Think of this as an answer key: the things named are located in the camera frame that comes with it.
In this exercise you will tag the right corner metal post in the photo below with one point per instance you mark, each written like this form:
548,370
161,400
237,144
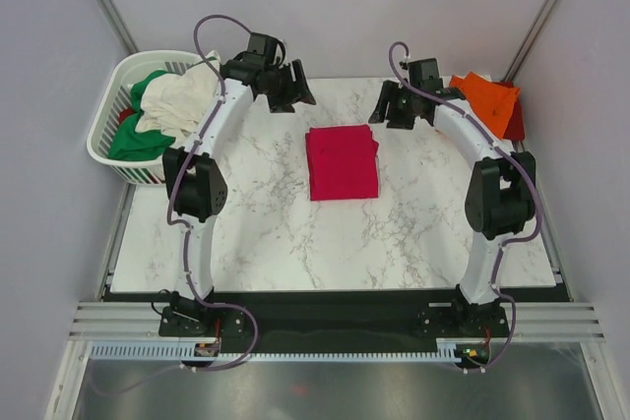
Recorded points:
540,21

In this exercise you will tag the folded orange t shirt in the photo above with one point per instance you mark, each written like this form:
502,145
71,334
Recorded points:
491,103

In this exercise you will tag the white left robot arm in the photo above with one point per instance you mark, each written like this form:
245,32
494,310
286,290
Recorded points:
196,189

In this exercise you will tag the white plastic laundry basket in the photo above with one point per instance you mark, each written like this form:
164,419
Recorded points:
127,73

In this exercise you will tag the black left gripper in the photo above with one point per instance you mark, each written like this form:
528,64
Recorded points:
298,91

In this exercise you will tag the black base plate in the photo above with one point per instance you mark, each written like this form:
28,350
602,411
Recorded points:
359,321

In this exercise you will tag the folded dark red t shirt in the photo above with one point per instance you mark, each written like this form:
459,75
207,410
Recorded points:
515,130

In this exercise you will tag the white slotted cable duct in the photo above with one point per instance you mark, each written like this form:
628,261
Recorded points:
189,351

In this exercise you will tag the white t shirt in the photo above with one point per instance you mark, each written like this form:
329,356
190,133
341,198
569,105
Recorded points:
175,105

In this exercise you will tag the aluminium frame rail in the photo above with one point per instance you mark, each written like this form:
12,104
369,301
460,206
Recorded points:
113,321

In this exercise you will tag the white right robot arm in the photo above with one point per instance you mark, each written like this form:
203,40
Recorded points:
499,200

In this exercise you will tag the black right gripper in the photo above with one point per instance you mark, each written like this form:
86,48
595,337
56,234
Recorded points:
393,90

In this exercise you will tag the green t shirt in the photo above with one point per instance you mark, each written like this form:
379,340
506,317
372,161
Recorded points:
130,145

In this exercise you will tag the pink t shirt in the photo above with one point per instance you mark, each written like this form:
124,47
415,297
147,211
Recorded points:
342,163

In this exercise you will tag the dark red t shirt in basket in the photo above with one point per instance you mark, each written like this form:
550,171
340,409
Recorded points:
128,118

